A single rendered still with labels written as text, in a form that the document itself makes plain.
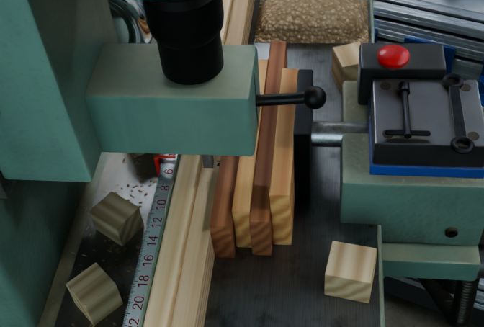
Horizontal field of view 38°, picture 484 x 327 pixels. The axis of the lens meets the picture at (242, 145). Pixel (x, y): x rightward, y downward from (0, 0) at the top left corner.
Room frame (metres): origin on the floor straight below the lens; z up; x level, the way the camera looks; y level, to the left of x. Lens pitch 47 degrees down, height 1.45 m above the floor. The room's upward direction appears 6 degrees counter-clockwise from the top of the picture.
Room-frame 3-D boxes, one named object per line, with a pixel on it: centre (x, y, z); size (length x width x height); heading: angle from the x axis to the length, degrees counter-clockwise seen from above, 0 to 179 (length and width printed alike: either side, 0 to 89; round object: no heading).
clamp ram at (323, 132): (0.47, -0.09, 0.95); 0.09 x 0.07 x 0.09; 170
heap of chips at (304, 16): (0.72, -0.11, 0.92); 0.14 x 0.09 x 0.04; 80
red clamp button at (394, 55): (0.50, -0.15, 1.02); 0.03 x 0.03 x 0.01
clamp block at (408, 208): (0.46, -0.16, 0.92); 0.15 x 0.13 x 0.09; 170
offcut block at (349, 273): (0.33, -0.08, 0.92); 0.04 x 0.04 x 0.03; 70
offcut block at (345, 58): (0.60, -0.13, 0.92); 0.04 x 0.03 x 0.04; 8
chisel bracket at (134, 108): (0.45, 0.05, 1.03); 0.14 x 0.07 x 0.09; 80
